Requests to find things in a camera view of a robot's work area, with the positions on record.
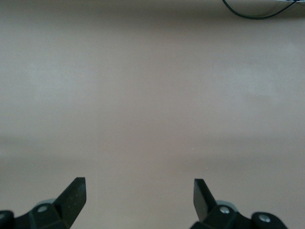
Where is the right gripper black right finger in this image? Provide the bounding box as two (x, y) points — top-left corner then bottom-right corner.
(190, 178), (286, 229)

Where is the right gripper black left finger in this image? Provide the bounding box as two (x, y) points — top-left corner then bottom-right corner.
(0, 177), (86, 229)

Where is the brown paper table cover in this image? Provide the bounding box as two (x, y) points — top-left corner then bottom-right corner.
(0, 0), (305, 229)

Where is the black cable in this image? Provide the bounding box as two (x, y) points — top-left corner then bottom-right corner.
(222, 0), (298, 19)

